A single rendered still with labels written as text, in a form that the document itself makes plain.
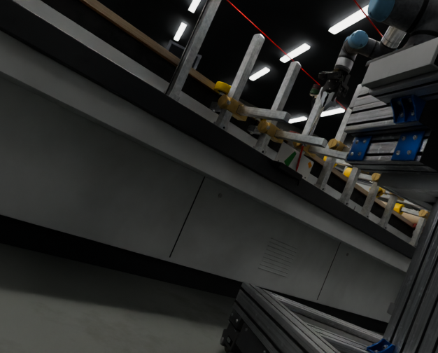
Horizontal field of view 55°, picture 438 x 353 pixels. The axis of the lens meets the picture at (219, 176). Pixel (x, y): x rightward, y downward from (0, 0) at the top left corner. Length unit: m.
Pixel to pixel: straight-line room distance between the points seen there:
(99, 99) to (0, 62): 0.30
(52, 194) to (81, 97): 0.41
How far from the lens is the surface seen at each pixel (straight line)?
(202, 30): 1.61
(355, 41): 1.98
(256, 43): 1.77
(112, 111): 1.45
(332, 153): 1.98
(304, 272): 2.71
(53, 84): 1.38
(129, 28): 1.67
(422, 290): 1.24
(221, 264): 2.18
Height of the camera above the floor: 0.42
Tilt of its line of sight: 4 degrees up
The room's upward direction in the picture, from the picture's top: 23 degrees clockwise
